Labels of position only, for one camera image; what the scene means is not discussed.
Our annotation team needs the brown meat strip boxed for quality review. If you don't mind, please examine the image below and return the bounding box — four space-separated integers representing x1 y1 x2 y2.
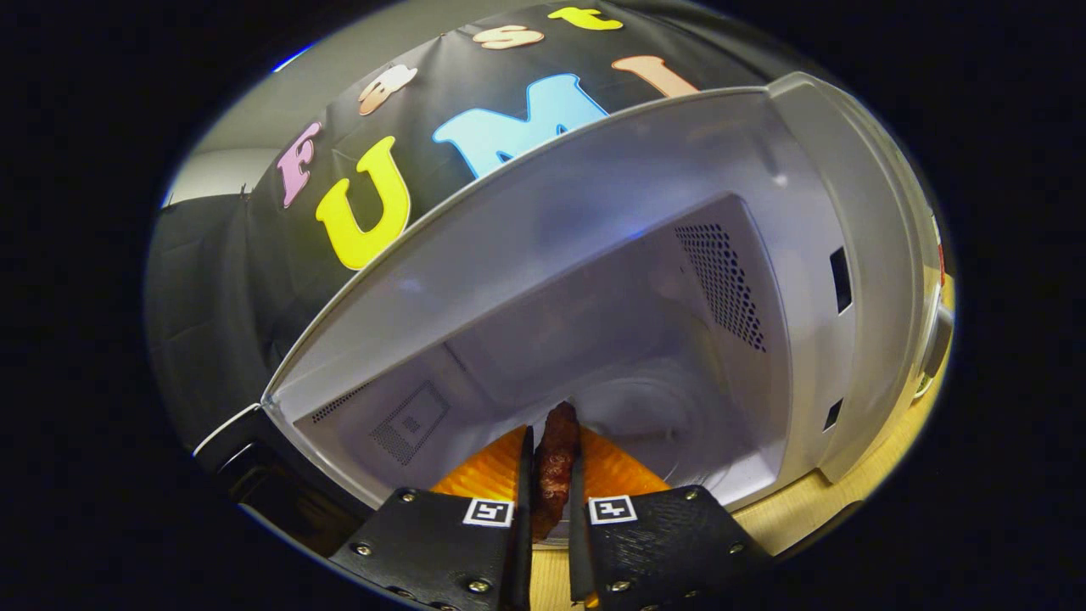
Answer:
530 401 582 544

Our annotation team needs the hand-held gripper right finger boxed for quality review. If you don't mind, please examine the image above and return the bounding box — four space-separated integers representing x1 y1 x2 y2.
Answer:
567 424 773 611

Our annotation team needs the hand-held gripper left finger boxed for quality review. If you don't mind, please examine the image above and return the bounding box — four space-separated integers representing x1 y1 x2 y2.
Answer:
329 424 535 611

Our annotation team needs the white toaster oven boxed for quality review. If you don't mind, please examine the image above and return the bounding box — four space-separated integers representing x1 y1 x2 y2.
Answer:
193 72 955 561

